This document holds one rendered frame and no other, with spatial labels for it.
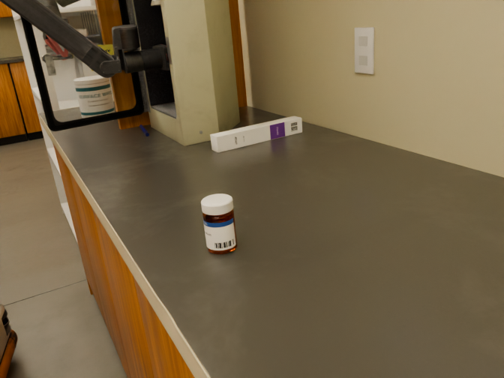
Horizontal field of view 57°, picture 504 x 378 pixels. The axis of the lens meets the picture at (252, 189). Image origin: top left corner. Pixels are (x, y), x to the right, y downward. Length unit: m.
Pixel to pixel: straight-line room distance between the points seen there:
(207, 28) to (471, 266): 0.92
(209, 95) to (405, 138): 0.54
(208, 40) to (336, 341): 0.96
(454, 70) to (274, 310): 0.70
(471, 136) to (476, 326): 0.58
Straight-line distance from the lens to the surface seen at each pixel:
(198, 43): 1.31
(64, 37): 1.36
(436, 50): 1.12
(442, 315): 0.59
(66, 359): 2.18
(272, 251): 0.71
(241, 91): 1.79
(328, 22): 1.39
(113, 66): 1.36
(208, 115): 1.34
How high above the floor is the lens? 1.28
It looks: 21 degrees down
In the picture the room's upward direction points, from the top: 5 degrees counter-clockwise
